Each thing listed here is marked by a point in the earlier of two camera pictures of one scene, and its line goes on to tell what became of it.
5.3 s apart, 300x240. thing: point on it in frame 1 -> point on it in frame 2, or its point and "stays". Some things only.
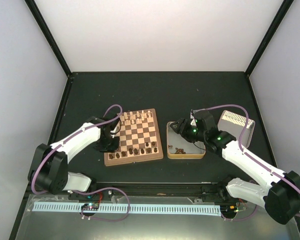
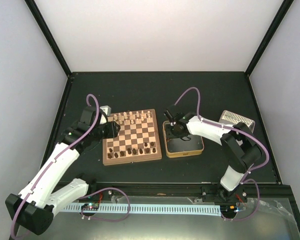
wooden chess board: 139,138 stays
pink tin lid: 233,123 stays
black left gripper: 114,147 -> 112,132
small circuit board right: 228,209 stays
